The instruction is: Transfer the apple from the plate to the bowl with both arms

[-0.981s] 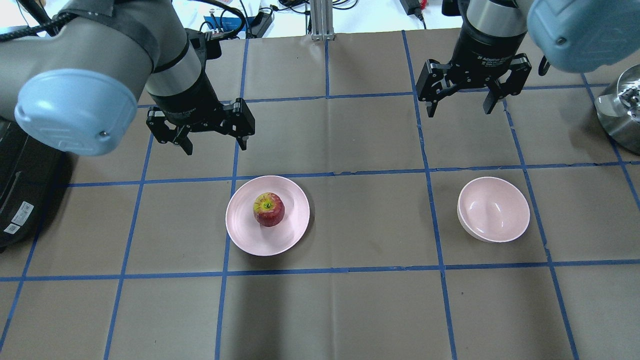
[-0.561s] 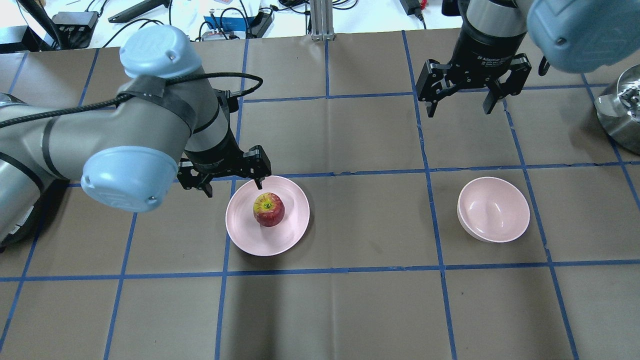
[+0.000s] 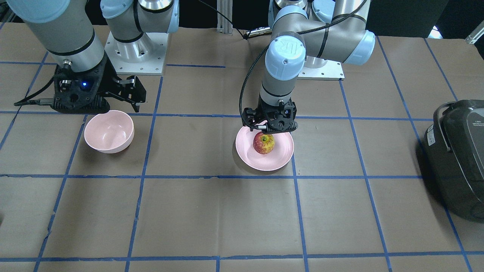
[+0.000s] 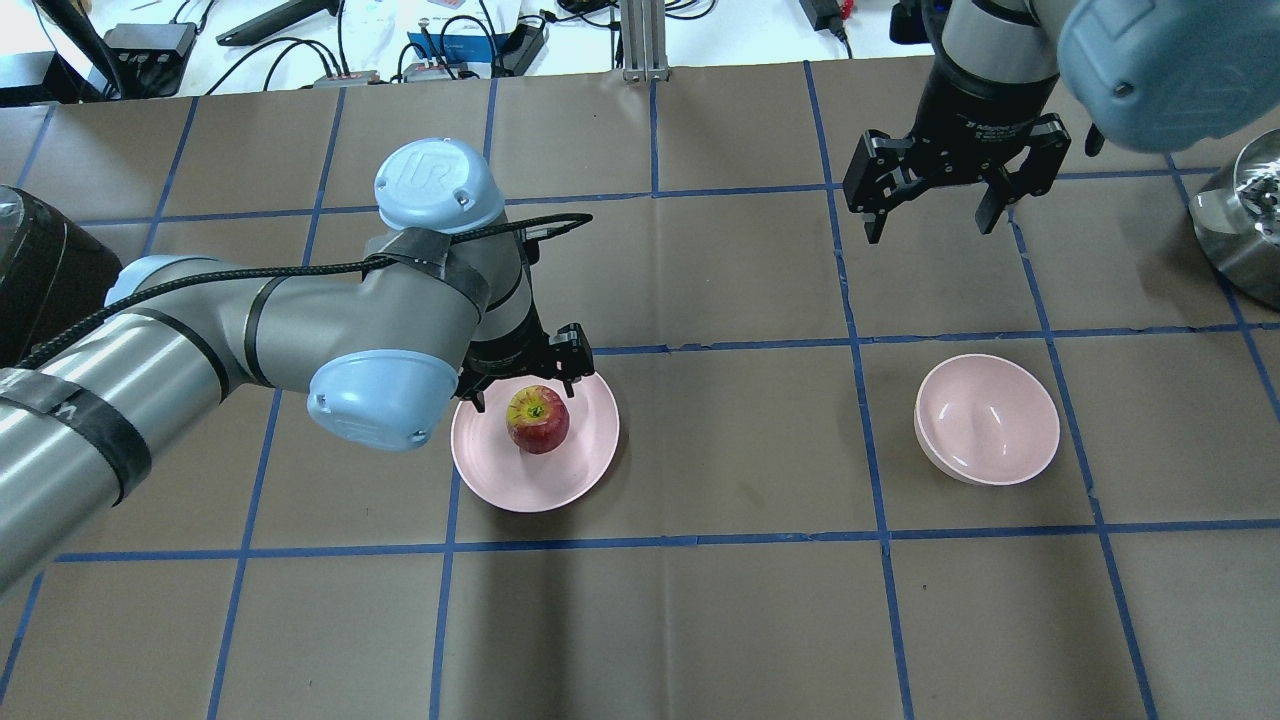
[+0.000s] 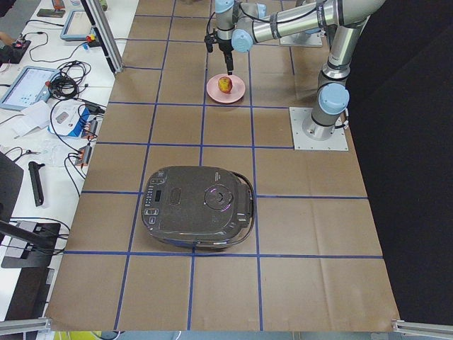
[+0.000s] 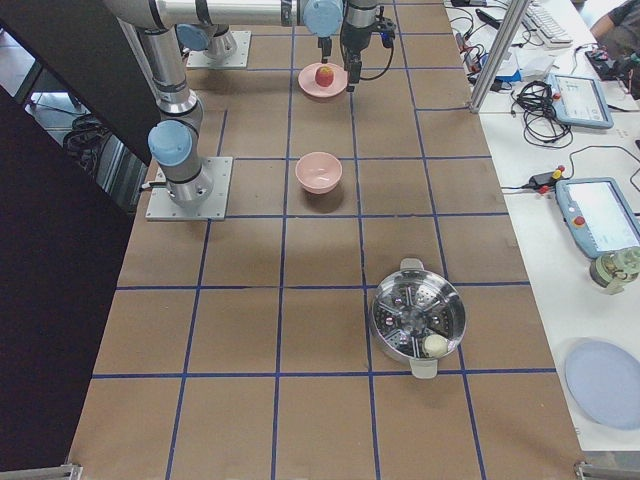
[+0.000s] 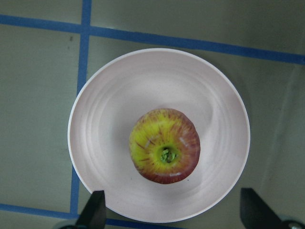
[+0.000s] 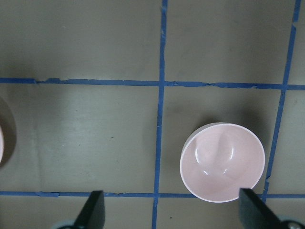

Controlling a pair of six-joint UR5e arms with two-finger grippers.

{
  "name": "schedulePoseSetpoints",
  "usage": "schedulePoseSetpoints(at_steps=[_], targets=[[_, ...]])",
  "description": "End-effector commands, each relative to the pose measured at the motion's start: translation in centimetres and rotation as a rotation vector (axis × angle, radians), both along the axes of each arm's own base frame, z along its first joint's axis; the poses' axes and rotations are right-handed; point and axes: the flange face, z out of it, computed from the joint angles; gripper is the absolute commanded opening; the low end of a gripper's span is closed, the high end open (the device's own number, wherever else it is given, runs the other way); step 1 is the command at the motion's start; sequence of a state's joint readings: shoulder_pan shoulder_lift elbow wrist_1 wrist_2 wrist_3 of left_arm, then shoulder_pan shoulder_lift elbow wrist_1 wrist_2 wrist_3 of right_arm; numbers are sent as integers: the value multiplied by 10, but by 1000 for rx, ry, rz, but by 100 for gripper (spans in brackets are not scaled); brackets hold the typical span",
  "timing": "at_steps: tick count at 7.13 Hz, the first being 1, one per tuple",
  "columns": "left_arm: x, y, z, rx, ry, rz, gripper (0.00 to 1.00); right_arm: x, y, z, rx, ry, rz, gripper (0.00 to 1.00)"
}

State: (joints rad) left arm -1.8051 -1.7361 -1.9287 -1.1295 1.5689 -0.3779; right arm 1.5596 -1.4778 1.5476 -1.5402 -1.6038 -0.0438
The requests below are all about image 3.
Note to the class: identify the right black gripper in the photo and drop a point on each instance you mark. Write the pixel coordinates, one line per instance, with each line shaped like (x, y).
(108, 76)

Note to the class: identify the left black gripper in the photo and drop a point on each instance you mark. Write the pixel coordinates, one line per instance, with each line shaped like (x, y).
(251, 115)

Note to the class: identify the red yellow apple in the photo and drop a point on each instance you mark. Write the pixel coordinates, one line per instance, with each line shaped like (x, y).
(263, 143)

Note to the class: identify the pink bowl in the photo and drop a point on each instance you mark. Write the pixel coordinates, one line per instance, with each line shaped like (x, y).
(110, 132)

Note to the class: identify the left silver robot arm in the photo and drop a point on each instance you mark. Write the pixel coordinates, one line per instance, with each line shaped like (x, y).
(325, 29)

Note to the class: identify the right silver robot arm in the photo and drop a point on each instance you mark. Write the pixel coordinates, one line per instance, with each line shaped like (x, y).
(65, 30)

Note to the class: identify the pink plate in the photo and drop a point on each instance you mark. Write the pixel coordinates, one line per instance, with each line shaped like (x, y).
(276, 159)

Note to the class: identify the dark grey rice cooker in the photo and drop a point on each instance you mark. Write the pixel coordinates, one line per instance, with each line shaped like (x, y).
(454, 145)

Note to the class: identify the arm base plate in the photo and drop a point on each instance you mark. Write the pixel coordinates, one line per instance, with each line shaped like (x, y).
(320, 69)
(145, 56)

